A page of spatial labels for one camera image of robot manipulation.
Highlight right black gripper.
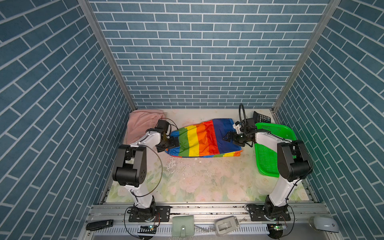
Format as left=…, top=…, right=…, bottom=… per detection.
left=222, top=130, right=249, bottom=147

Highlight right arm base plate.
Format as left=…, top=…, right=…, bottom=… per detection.
left=246, top=204, right=291, bottom=222

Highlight colourful patterned shorts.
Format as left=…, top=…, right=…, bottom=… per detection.
left=166, top=119, right=242, bottom=158

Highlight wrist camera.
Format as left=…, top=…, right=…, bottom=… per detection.
left=155, top=119, right=172, bottom=135
left=233, top=118, right=257, bottom=135

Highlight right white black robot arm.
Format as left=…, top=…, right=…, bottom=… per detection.
left=223, top=130, right=312, bottom=221

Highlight left circuit board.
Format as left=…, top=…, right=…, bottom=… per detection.
left=137, top=226, right=158, bottom=240

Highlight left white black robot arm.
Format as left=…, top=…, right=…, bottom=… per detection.
left=112, top=129, right=180, bottom=222

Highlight green plastic basket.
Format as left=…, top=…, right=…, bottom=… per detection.
left=255, top=123, right=297, bottom=178

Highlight light green wallet pouch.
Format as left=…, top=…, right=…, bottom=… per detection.
left=172, top=215, right=195, bottom=238

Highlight grey stapler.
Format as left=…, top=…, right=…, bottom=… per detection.
left=214, top=216, right=240, bottom=237

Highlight circuit board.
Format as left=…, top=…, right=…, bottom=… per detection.
left=267, top=224, right=286, bottom=240
left=137, top=226, right=158, bottom=240

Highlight white computer mouse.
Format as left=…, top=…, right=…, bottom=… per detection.
left=309, top=217, right=340, bottom=233

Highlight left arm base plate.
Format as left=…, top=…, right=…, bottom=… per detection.
left=127, top=206, right=171, bottom=223

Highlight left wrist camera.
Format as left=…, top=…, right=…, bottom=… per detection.
left=155, top=119, right=172, bottom=135

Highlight black remote control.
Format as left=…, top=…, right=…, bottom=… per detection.
left=86, top=220, right=114, bottom=232

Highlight black calculator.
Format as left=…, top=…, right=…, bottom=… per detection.
left=253, top=111, right=272, bottom=124

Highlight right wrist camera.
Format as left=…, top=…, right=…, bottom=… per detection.
left=233, top=118, right=257, bottom=135

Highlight right circuit board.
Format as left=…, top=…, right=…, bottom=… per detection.
left=267, top=224, right=286, bottom=240

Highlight pink shorts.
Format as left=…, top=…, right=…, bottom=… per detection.
left=123, top=110, right=165, bottom=145

